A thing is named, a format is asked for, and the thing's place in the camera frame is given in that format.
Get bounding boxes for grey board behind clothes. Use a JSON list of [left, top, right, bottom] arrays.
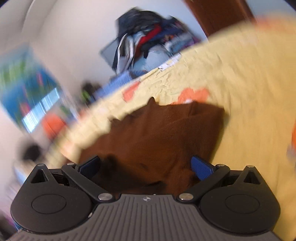
[[99, 38, 119, 68]]

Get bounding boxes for brown wooden door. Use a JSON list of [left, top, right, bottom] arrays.
[[184, 0, 254, 37]]

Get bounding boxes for brown knit sweater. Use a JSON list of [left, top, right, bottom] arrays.
[[79, 98, 225, 195]]

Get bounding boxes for black bag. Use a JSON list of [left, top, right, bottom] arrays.
[[81, 81, 101, 105]]

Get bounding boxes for pile of clothes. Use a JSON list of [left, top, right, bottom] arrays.
[[112, 8, 201, 74]]

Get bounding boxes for dark clothes at bedside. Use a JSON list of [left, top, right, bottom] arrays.
[[20, 142, 44, 162]]

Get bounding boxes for blue quilted blanket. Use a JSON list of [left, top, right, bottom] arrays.
[[92, 70, 147, 101]]

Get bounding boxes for yellow patterned bed quilt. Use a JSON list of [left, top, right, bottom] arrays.
[[46, 16, 295, 240]]

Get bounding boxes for lotus flower wall painting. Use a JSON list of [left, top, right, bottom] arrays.
[[1, 46, 62, 133]]

